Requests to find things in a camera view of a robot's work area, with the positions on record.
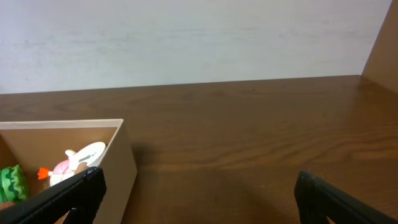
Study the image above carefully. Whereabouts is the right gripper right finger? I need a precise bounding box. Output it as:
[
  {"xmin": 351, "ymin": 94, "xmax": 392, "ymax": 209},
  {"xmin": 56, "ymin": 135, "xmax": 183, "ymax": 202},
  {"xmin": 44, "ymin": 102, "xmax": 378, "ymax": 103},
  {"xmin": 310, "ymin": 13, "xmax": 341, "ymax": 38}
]
[{"xmin": 294, "ymin": 171, "xmax": 397, "ymax": 224}]

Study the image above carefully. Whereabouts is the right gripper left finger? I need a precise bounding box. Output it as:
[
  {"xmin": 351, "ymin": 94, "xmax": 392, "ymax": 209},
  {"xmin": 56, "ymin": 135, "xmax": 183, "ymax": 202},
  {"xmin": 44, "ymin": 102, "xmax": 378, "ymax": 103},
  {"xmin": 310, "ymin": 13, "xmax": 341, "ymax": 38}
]
[{"xmin": 1, "ymin": 167, "xmax": 106, "ymax": 224}]

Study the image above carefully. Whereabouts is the pink white duck toy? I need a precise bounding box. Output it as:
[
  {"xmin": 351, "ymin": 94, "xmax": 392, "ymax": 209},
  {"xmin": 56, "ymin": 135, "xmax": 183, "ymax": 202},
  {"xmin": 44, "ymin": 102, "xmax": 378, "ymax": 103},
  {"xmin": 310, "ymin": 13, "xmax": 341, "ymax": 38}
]
[{"xmin": 37, "ymin": 142, "xmax": 106, "ymax": 186}]

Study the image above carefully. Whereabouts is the green round toy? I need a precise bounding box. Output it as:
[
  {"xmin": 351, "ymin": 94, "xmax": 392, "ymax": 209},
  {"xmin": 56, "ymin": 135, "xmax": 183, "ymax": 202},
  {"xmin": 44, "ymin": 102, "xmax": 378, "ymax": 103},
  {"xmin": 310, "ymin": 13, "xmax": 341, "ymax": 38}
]
[{"xmin": 1, "ymin": 164, "xmax": 29, "ymax": 203}]

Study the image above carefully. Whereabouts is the brown plush bear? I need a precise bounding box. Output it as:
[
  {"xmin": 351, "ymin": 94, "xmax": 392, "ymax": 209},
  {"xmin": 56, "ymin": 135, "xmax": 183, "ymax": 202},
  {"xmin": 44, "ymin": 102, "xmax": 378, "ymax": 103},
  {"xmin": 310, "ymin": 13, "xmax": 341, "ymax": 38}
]
[{"xmin": 0, "ymin": 202, "xmax": 15, "ymax": 211}]

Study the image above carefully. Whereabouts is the white cardboard box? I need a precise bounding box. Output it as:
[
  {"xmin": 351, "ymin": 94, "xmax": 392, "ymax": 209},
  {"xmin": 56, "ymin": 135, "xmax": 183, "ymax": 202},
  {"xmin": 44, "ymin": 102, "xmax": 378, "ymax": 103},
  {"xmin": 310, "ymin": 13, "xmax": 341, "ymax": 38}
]
[{"xmin": 1, "ymin": 119, "xmax": 137, "ymax": 223}]

